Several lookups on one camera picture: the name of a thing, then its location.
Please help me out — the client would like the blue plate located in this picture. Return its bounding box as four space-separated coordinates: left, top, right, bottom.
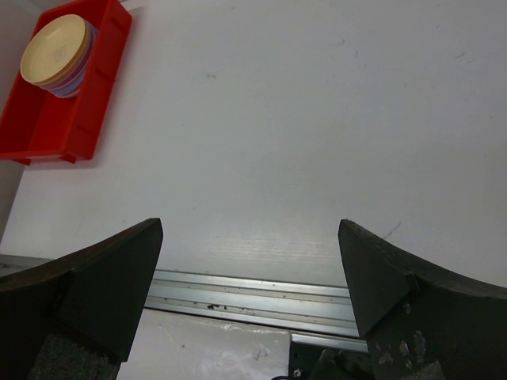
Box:
51 74 85 98

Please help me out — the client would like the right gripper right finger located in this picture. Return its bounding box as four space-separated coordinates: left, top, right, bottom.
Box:
337 219 506 379

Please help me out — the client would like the red plastic bin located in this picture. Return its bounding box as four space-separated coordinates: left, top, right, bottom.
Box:
1 1 132 165

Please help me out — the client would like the aluminium rail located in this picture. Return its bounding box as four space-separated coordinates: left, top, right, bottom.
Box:
0 253 372 353

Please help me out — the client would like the yellow plate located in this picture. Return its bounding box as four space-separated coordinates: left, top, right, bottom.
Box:
41 21 96 91
20 14 88 86

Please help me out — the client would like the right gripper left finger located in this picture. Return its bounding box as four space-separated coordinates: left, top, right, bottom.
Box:
1 218 162 379

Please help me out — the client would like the white taped cover panel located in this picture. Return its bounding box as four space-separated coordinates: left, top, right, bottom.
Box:
117 309 291 379

